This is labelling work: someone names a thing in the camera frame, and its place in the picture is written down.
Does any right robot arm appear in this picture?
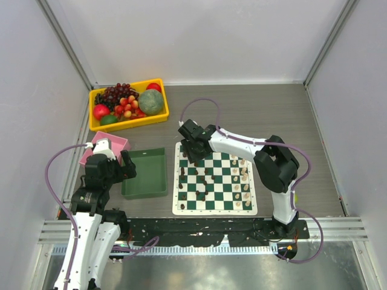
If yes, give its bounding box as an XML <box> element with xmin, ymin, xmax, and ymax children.
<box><xmin>178</xmin><ymin>119</ymin><xmax>299</xmax><ymax>238</ymax></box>

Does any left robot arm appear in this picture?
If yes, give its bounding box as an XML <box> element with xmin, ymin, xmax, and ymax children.
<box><xmin>53</xmin><ymin>150</ymin><xmax>137</xmax><ymax>289</ymax></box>

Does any green white chess board mat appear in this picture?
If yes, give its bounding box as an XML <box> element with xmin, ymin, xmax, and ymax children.
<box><xmin>172</xmin><ymin>142</ymin><xmax>258</xmax><ymax>216</ymax></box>

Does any green plastic tray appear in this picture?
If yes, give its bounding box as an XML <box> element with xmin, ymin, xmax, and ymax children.
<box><xmin>121</xmin><ymin>147</ymin><xmax>168</xmax><ymax>200</ymax></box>

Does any pink plastic box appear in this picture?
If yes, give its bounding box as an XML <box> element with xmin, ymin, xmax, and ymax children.
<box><xmin>79</xmin><ymin>131</ymin><xmax>131</xmax><ymax>167</ymax></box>

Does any yellow plastic fruit bin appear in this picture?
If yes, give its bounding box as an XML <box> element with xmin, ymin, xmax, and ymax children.
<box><xmin>89</xmin><ymin>79</ymin><xmax>169</xmax><ymax>132</ymax></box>

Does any green lime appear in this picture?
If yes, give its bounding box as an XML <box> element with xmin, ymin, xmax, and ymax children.
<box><xmin>100</xmin><ymin>115</ymin><xmax>118</xmax><ymax>126</ymax></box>

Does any red yellow cherry bunch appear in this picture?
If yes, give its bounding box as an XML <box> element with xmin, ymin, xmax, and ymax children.
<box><xmin>113</xmin><ymin>95</ymin><xmax>146</xmax><ymax>121</ymax></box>

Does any green melon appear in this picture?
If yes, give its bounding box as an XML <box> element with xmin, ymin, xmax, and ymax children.
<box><xmin>138</xmin><ymin>89</ymin><xmax>164</xmax><ymax>115</ymax></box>

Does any red apple front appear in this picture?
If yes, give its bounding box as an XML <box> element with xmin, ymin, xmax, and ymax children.
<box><xmin>93</xmin><ymin>104</ymin><xmax>111</xmax><ymax>121</ymax></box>

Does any red apple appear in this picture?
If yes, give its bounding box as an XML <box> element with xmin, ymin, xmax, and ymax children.
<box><xmin>146</xmin><ymin>83</ymin><xmax>162</xmax><ymax>93</ymax></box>
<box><xmin>93</xmin><ymin>104</ymin><xmax>111</xmax><ymax>121</ymax></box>

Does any red apple back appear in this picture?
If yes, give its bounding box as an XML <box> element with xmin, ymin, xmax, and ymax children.
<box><xmin>146</xmin><ymin>83</ymin><xmax>162</xmax><ymax>93</ymax></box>

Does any dark purple grape bunch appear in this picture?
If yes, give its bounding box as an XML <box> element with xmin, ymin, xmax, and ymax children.
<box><xmin>94</xmin><ymin>83</ymin><xmax>140</xmax><ymax>112</ymax></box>

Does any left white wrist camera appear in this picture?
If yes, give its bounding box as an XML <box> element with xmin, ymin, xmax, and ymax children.
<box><xmin>84</xmin><ymin>138</ymin><xmax>116</xmax><ymax>160</ymax></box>

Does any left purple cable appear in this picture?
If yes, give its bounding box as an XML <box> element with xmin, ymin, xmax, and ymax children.
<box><xmin>45</xmin><ymin>143</ymin><xmax>93</xmax><ymax>290</ymax></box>

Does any purple cable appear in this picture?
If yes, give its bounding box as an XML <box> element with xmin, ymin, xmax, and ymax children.
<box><xmin>178</xmin><ymin>98</ymin><xmax>324</xmax><ymax>265</ymax></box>
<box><xmin>45</xmin><ymin>143</ymin><xmax>93</xmax><ymax>290</ymax></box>

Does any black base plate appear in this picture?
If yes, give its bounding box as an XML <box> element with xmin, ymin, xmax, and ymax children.
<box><xmin>119</xmin><ymin>217</ymin><xmax>310</xmax><ymax>248</ymax></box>

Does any white slotted cable duct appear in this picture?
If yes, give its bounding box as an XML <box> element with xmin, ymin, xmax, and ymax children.
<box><xmin>53</xmin><ymin>243</ymin><xmax>279</xmax><ymax>257</ymax></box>

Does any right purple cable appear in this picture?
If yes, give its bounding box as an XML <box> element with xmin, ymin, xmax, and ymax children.
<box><xmin>178</xmin><ymin>98</ymin><xmax>324</xmax><ymax>265</ymax></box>

